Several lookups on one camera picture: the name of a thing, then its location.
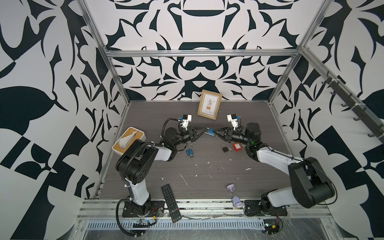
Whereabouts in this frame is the wooden picture frame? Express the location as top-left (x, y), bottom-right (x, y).
top-left (197, 90), bottom-right (223, 120)

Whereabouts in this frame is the wall hook rack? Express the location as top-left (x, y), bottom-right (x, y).
top-left (322, 71), bottom-right (384, 144)

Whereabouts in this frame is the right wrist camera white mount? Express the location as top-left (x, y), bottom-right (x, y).
top-left (227, 114), bottom-right (241, 130)

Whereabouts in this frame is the blue padlock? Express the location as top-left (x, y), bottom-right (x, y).
top-left (205, 128), bottom-right (215, 137)
top-left (186, 144), bottom-right (195, 158)

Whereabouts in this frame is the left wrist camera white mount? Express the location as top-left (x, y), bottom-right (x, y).
top-left (179, 115), bottom-right (192, 132)

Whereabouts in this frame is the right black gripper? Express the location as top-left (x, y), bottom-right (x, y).
top-left (214, 128), bottom-right (253, 148)

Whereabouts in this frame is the black remote control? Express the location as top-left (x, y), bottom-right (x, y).
top-left (161, 184), bottom-right (182, 223)

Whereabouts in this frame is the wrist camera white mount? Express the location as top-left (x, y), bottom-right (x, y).
top-left (227, 114), bottom-right (241, 130)
top-left (179, 115), bottom-right (192, 132)

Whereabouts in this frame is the tissue box wooden lid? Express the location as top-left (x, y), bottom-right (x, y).
top-left (112, 127), bottom-right (147, 156)

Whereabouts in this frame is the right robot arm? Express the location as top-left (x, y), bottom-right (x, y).
top-left (213, 123), bottom-right (337, 211)

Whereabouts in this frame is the purple hourglass timer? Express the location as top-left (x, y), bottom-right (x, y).
top-left (226, 184), bottom-right (243, 208)

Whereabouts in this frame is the small black padlock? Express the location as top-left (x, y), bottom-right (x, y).
top-left (222, 144), bottom-right (232, 153)

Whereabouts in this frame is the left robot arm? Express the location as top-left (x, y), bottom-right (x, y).
top-left (116, 115), bottom-right (208, 216)

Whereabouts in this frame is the red padlock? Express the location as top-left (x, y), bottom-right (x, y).
top-left (233, 143), bottom-right (243, 152)

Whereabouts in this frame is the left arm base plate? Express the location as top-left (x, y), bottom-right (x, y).
top-left (122, 201), bottom-right (165, 218)

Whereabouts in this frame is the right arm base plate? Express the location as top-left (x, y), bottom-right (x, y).
top-left (244, 199), bottom-right (288, 217)

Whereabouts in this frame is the white cable duct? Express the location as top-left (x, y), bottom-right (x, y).
top-left (87, 219), bottom-right (265, 231)

